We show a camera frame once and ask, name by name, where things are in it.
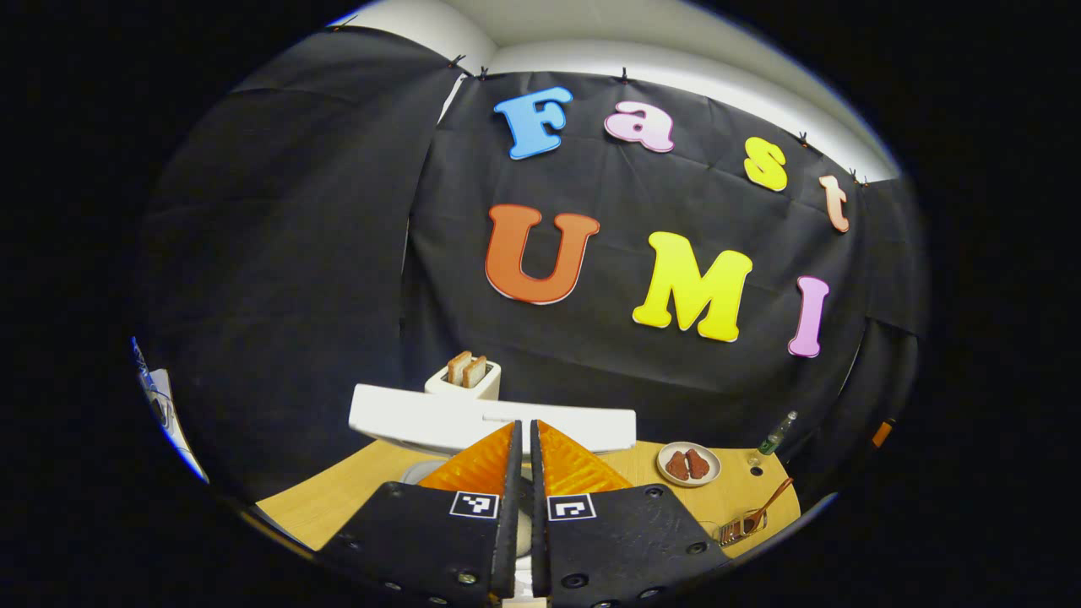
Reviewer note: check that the brown meat piece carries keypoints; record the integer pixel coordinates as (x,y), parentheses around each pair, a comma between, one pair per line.
(698,463)
(677,465)

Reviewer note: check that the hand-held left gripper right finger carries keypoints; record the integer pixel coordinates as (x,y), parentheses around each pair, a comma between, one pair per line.
(540,540)

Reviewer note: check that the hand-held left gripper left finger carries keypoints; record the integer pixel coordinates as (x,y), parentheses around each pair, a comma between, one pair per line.
(507,523)

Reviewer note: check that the white rice cooker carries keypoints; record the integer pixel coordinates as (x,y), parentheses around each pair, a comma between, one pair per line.
(422,418)

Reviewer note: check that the clear chopstick holder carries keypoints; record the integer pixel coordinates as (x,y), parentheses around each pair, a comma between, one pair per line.
(736,530)

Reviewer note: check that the toasted bread slice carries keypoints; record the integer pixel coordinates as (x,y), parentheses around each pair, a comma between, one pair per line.
(475,372)
(459,368)

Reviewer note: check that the white round meat plate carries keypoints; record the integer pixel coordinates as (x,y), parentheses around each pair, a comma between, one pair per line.
(688,480)

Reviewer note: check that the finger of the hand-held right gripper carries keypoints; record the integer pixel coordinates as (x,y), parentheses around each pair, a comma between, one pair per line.
(882,433)

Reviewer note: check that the brown wooden spoon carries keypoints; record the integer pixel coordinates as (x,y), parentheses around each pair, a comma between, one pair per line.
(773,498)

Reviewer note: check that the white toaster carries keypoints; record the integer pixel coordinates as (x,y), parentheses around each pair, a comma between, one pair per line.
(486,384)

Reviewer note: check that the white side desk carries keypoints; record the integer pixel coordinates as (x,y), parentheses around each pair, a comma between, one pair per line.
(165,405)

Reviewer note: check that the green glass bottle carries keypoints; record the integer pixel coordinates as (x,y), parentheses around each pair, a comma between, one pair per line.
(775,435)

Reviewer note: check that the black backdrop cloth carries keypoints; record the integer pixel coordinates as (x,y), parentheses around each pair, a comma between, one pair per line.
(287,253)

